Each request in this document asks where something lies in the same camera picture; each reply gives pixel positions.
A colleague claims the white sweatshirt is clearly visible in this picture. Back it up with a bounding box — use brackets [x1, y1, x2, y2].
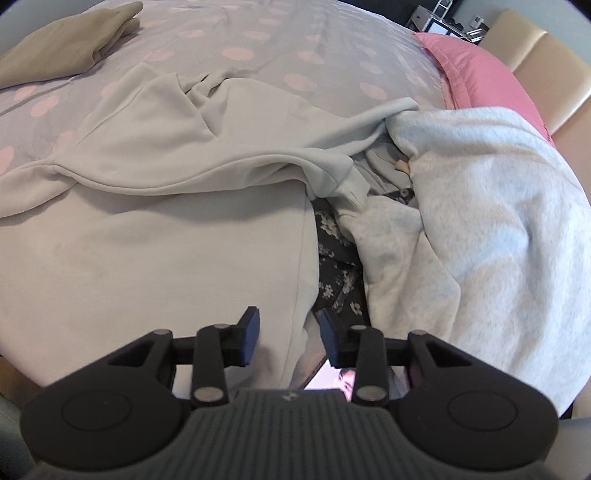
[1, 64, 417, 387]

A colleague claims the smartphone with lit screen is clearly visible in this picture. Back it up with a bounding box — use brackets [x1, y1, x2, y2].
[304, 359, 356, 402]

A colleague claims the black floral garment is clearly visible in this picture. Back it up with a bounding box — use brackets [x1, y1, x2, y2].
[312, 188, 420, 336]

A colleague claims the grey fleece blanket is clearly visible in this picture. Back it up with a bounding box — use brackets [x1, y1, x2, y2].
[339, 107, 590, 411]

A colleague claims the light grey garment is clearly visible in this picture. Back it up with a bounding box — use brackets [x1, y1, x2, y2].
[353, 136, 412, 199]

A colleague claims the pink pillow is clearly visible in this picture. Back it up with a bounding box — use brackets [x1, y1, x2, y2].
[415, 32, 554, 146]

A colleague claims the polka dot bed cover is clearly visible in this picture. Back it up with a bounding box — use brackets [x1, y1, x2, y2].
[1, 1, 445, 171]

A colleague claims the beige padded headboard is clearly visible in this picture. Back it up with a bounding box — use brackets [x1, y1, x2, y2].
[480, 9, 591, 174]

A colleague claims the white nightstand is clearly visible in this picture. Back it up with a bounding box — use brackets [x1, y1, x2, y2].
[406, 1, 489, 44]

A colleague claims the khaki folded garment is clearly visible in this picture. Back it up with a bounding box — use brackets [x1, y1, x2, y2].
[1, 1, 143, 89]

